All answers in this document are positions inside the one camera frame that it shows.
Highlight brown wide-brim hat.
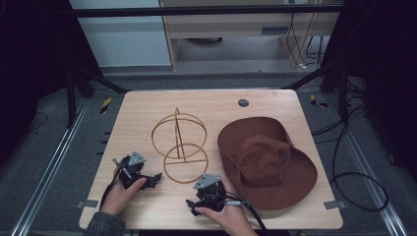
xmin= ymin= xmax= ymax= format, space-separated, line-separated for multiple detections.
xmin=216 ymin=116 xmax=319 ymax=211

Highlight black metal stand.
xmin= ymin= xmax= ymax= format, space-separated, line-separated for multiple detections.
xmin=64 ymin=63 xmax=132 ymax=130
xmin=281 ymin=60 xmax=351 ymax=125

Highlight aluminium floor rail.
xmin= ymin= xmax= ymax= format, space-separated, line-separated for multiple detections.
xmin=10 ymin=97 xmax=90 ymax=236
xmin=326 ymin=92 xmax=410 ymax=236

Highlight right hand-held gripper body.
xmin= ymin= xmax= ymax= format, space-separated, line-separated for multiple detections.
xmin=192 ymin=173 xmax=228 ymax=212

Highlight yellow black striped tape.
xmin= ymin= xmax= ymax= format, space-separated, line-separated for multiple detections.
xmin=99 ymin=96 xmax=113 ymax=115
xmin=309 ymin=93 xmax=328 ymax=109

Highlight gold wire hat stand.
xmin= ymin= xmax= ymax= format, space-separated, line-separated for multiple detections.
xmin=150 ymin=107 xmax=209 ymax=185

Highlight grey table bracket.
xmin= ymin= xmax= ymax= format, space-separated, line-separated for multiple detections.
xmin=76 ymin=199 xmax=99 ymax=209
xmin=323 ymin=200 xmax=347 ymax=210

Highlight black cables under desk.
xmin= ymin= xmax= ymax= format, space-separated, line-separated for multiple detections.
xmin=285 ymin=12 xmax=327 ymax=71

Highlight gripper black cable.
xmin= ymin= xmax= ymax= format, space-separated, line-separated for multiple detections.
xmin=224 ymin=192 xmax=269 ymax=235
xmin=98 ymin=158 xmax=123 ymax=211

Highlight black floor cable loop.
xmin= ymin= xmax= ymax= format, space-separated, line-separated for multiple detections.
xmin=310 ymin=94 xmax=390 ymax=213

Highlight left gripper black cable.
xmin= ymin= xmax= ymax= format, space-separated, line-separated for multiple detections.
xmin=98 ymin=158 xmax=123 ymax=211

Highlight person's right hand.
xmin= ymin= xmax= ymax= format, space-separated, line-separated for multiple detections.
xmin=194 ymin=178 xmax=260 ymax=236

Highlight light wooden desk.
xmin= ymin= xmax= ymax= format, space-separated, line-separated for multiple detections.
xmin=158 ymin=0 xmax=345 ymax=71

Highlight black horizontal frame bar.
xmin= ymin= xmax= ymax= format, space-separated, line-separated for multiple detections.
xmin=70 ymin=3 xmax=346 ymax=19

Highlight white cabinet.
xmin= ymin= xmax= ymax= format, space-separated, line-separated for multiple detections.
xmin=68 ymin=0 xmax=173 ymax=69

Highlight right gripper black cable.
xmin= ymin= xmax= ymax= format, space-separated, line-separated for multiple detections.
xmin=224 ymin=192 xmax=269 ymax=235

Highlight person's left hand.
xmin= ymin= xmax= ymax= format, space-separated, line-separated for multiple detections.
xmin=99 ymin=168 xmax=148 ymax=217

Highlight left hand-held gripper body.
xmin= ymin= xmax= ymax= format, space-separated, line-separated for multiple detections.
xmin=112 ymin=150 xmax=148 ymax=191

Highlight black curtain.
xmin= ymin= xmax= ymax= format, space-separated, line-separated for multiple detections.
xmin=323 ymin=0 xmax=417 ymax=183
xmin=0 ymin=0 xmax=99 ymax=165

